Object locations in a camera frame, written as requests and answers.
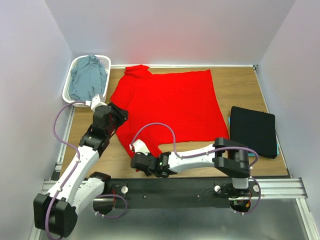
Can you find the red t shirt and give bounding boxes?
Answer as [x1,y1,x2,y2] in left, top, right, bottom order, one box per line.
[110,65,229,157]

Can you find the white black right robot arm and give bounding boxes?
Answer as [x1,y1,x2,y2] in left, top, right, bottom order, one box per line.
[129,137,251,196]

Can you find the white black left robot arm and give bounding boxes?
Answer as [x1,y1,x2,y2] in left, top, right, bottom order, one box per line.
[33,102,128,240]

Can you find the grey-blue t shirt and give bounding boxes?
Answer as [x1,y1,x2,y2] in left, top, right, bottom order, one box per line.
[68,55,107,102]

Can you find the white table edge strip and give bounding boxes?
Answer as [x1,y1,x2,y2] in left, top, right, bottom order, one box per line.
[110,64,258,69]

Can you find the white plastic laundry basket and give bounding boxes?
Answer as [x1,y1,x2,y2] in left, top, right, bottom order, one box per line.
[62,55,111,108]

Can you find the folded teal t shirt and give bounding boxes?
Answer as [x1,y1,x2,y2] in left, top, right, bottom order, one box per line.
[228,117,280,157]

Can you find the folded black t shirt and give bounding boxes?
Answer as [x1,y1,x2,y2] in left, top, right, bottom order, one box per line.
[229,106,278,159]

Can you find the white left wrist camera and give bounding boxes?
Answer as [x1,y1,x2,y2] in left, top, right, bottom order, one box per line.
[84,94,107,112]

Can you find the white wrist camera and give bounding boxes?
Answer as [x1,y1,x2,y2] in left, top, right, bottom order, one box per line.
[129,139,150,155]
[84,94,107,112]

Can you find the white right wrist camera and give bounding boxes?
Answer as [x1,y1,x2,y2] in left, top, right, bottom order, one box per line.
[129,139,150,155]

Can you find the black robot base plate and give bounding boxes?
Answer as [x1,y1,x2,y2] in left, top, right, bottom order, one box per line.
[88,177,259,214]

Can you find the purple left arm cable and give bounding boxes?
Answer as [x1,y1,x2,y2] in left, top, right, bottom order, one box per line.
[44,100,128,240]

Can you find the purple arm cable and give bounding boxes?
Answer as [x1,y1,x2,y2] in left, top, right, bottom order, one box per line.
[44,100,128,240]
[129,121,262,216]

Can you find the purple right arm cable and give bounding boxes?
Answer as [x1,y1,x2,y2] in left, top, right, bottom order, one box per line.
[129,121,262,216]

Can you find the aluminium frame rail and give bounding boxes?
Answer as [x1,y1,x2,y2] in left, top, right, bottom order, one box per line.
[30,172,307,240]

